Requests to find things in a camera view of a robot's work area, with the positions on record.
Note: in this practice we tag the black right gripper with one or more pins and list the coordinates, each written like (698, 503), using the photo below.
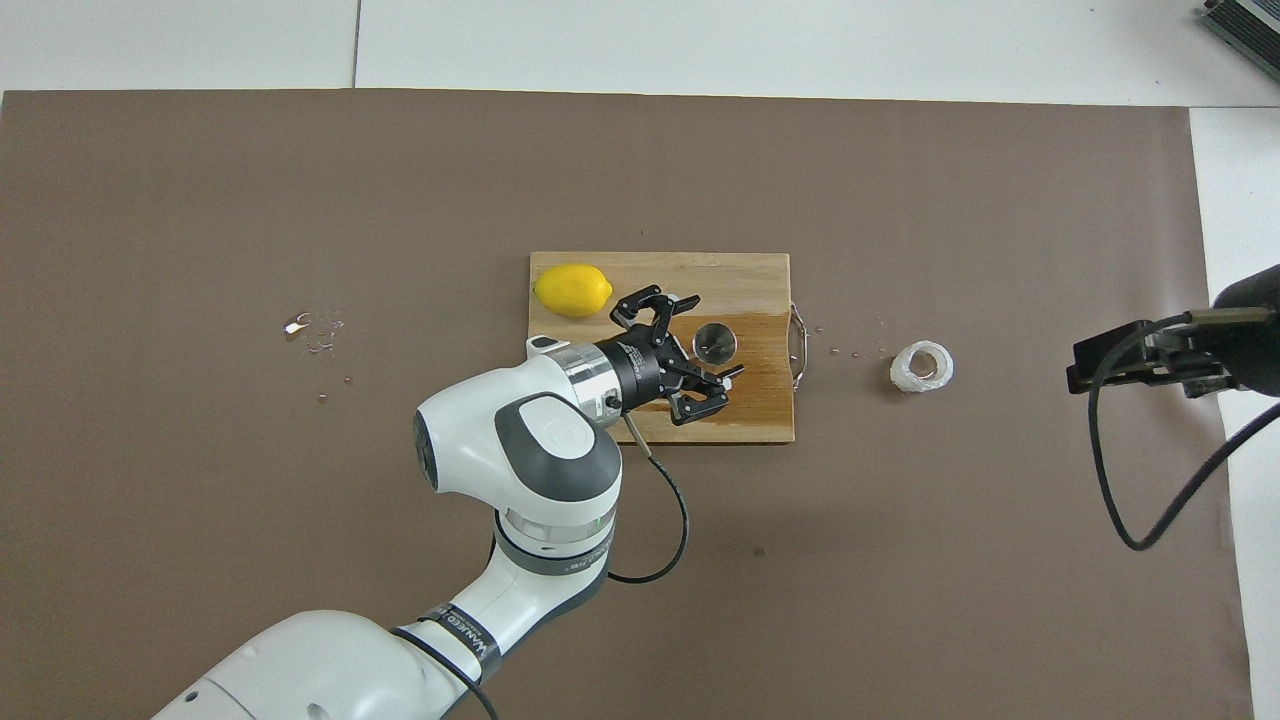
(1255, 340)

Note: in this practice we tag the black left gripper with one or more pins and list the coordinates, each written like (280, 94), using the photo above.
(645, 370)

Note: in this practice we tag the steel double jigger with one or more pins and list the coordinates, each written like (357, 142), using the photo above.
(715, 343)

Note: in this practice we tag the clear plastic cup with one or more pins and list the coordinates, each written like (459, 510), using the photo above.
(905, 372)

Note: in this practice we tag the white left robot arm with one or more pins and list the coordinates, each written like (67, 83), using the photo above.
(540, 450)

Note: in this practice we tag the wooden cutting board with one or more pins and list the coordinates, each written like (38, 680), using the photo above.
(750, 280)

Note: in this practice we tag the yellow lemon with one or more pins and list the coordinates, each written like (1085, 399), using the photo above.
(572, 290)

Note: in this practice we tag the grey ribbed device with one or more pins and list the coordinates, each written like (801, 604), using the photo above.
(1245, 30)

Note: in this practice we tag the brown paper table mat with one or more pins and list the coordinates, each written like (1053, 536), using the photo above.
(300, 200)

